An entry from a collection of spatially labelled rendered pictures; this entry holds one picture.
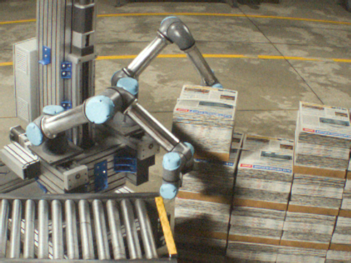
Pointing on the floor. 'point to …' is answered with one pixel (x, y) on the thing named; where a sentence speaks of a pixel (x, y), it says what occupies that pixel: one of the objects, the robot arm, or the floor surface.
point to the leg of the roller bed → (155, 229)
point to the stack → (207, 186)
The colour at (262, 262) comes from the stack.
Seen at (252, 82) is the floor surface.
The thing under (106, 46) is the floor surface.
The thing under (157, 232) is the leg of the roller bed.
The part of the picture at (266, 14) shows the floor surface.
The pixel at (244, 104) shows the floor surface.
